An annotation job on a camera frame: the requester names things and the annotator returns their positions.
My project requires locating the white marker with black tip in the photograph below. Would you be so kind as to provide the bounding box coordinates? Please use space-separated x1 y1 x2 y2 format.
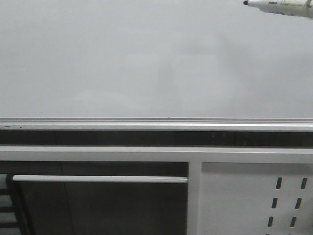
243 0 313 19

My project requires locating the white perforated pegboard panel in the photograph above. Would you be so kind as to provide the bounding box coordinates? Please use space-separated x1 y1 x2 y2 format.
198 163 313 235

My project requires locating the white horizontal rod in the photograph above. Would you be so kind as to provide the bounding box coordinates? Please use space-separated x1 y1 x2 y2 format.
13 175 188 183

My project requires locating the white metal stand frame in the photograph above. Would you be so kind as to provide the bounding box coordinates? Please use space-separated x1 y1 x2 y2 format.
0 145 313 235

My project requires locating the white whiteboard with aluminium frame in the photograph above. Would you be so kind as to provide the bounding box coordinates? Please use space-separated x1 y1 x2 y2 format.
0 0 313 132

